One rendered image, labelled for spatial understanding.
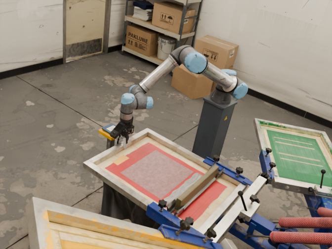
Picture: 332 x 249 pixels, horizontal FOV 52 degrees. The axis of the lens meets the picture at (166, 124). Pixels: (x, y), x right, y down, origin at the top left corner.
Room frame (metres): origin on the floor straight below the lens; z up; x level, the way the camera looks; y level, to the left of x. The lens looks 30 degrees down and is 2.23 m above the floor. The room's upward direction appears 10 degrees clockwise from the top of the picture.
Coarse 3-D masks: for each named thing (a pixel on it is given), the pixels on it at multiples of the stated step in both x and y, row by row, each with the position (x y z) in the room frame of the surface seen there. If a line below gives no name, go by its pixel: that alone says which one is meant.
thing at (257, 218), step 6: (258, 216) 1.28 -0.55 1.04; (246, 222) 1.26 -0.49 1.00; (252, 222) 1.25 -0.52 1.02; (258, 222) 1.24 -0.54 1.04; (264, 222) 1.24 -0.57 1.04; (270, 222) 1.25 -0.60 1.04; (258, 228) 1.23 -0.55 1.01; (264, 228) 1.21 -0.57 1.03; (270, 228) 1.21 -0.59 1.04; (264, 234) 1.21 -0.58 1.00
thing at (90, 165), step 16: (128, 144) 1.79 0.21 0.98; (176, 144) 1.87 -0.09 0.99; (96, 160) 1.55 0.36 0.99; (192, 160) 1.76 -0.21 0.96; (96, 176) 1.45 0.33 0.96; (112, 176) 1.43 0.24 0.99; (224, 176) 1.64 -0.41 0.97; (128, 192) 1.33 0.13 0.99; (144, 208) 1.27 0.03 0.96; (224, 208) 1.35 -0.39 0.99; (208, 224) 1.21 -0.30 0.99
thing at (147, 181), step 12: (108, 168) 1.54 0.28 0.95; (120, 168) 1.56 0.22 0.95; (132, 168) 1.58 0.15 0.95; (144, 168) 1.60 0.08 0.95; (132, 180) 1.47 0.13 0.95; (144, 180) 1.49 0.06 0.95; (156, 180) 1.51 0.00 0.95; (168, 180) 1.53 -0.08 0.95; (144, 192) 1.40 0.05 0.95; (156, 192) 1.41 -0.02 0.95; (168, 192) 1.43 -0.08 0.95; (192, 204) 1.37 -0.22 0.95; (204, 204) 1.39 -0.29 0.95; (180, 216) 1.27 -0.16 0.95; (192, 216) 1.28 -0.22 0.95
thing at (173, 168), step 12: (132, 156) 1.70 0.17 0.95; (144, 156) 1.72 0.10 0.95; (156, 156) 1.74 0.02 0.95; (168, 156) 1.77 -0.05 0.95; (156, 168) 1.62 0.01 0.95; (168, 168) 1.64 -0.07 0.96; (180, 168) 1.66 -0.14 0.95; (192, 168) 1.69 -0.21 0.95; (180, 180) 1.55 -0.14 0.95; (204, 192) 1.49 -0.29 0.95; (216, 192) 1.51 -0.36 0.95
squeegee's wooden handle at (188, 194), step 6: (210, 168) 1.58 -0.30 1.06; (216, 168) 1.59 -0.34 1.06; (204, 174) 1.51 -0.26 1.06; (210, 174) 1.53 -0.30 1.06; (198, 180) 1.45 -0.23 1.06; (204, 180) 1.47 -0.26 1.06; (210, 180) 1.55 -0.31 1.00; (192, 186) 1.39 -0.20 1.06; (198, 186) 1.41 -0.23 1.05; (204, 186) 1.48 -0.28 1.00; (186, 192) 1.34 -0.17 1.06; (192, 192) 1.36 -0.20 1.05; (180, 198) 1.29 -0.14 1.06; (186, 198) 1.31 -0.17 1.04; (180, 204) 1.27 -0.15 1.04
